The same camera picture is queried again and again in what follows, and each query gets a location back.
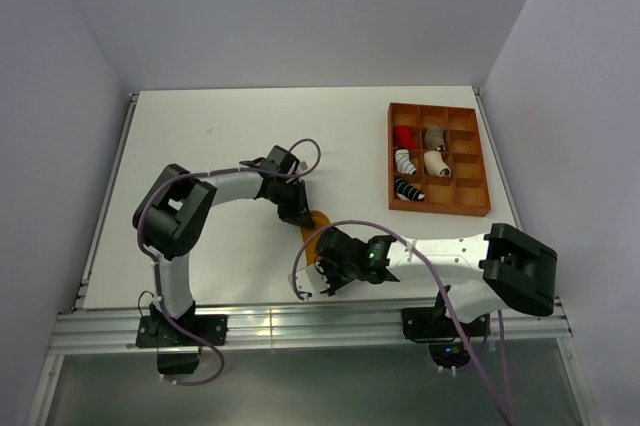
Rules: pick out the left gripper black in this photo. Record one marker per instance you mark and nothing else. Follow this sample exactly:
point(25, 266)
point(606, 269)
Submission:
point(298, 213)

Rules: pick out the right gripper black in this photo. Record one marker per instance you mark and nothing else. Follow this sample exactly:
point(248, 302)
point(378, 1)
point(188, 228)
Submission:
point(334, 285)

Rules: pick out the mustard yellow sock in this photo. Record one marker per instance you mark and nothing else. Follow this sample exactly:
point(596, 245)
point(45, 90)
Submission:
point(310, 237)

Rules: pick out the black white striped sock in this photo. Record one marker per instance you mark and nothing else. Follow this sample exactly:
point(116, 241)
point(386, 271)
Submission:
point(406, 191)

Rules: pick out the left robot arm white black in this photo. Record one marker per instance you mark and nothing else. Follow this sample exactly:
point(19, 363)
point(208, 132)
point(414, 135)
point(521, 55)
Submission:
point(170, 219)

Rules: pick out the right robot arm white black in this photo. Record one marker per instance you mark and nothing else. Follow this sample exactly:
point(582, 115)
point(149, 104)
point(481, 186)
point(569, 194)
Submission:
point(501, 269)

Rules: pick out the white grey striped rolled sock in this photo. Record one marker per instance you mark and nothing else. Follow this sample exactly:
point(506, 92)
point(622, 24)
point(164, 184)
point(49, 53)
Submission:
point(403, 162)

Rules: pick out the red rolled sock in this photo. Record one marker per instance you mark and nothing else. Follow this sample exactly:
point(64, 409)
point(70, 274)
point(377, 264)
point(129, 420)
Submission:
point(404, 137)

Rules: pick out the orange compartment tray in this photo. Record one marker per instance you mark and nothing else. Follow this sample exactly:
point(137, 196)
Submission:
point(466, 192)

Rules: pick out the beige rolled sock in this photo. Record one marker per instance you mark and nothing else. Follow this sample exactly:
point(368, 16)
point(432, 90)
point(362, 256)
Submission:
point(435, 165)

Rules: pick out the brown grey rolled sock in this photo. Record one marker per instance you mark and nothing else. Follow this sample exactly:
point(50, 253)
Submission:
point(434, 138)

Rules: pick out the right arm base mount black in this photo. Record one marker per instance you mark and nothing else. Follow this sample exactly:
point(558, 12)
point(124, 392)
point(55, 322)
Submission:
point(430, 326)

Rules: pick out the aluminium front rail frame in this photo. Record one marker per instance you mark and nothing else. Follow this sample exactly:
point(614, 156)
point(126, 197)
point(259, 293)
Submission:
point(293, 326)

